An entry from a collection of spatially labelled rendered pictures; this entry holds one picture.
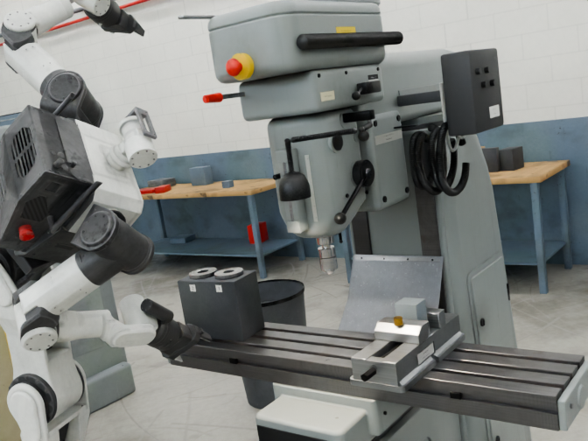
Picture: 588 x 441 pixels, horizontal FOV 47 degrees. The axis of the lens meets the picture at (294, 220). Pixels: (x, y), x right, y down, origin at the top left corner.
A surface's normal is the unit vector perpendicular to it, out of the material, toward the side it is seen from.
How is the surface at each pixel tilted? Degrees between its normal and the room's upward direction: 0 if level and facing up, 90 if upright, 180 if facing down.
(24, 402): 90
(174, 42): 90
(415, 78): 90
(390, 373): 90
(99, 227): 51
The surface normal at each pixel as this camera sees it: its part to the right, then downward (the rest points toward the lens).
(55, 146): 0.70, -0.59
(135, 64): -0.59, 0.22
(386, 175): 0.79, -0.01
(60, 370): 0.90, -0.23
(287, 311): 0.56, 0.13
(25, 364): -0.33, 0.21
